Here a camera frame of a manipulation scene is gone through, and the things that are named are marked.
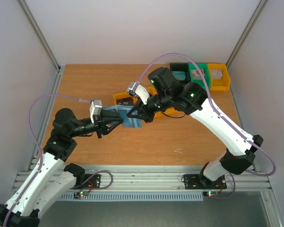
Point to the red spot card deck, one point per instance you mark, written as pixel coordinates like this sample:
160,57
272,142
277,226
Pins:
196,75

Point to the black storage bin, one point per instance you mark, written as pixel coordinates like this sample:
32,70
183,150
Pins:
181,67

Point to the middle yellow bin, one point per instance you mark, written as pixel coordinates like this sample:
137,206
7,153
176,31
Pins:
151,89

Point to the teal card deck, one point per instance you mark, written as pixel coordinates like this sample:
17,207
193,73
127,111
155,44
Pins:
179,75

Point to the right small circuit board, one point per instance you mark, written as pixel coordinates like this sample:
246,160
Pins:
209,194

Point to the far yellow storage bin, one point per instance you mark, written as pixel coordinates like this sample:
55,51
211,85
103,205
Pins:
220,79

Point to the grey slotted cable duct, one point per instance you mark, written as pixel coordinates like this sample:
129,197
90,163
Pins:
132,196

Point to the white card deck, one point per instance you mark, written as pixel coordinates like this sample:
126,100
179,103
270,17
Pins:
216,74

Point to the corner aluminium post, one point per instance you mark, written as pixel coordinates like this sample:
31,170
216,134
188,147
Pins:
24,6
246,31

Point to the left corner aluminium post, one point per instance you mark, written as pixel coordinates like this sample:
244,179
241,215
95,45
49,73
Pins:
24,6

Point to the teal leather card holder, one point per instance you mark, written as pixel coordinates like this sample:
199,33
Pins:
123,110

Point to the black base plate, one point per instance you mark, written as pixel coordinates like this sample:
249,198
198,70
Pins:
93,182
194,181

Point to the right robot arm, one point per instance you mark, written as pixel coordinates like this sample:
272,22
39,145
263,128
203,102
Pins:
192,100

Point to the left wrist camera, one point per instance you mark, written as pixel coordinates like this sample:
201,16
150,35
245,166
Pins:
95,110

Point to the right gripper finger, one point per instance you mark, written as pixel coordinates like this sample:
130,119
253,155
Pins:
137,108
142,117

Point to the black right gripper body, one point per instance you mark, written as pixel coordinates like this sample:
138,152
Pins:
145,108

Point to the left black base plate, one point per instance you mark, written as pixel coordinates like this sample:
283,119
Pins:
93,182

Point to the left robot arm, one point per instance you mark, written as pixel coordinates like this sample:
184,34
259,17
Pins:
35,196

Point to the left small circuit board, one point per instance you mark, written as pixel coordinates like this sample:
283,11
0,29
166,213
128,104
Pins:
80,194

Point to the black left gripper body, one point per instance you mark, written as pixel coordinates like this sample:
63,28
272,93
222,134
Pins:
99,126

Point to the black VIP card stack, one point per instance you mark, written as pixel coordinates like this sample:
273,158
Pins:
125,101

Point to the green storage bin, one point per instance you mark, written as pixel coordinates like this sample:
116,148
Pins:
207,77

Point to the left yellow bin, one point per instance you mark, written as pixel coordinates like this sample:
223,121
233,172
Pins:
120,96

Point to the right yellow bin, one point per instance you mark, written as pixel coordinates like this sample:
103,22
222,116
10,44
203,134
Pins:
170,111

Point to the right corner aluminium post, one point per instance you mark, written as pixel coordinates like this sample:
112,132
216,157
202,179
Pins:
246,31

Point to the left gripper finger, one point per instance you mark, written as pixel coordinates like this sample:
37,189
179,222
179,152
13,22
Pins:
109,125
110,116

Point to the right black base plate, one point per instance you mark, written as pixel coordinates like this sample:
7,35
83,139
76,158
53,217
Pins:
194,181

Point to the small circuit board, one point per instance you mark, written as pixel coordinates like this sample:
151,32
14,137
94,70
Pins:
209,194
80,194

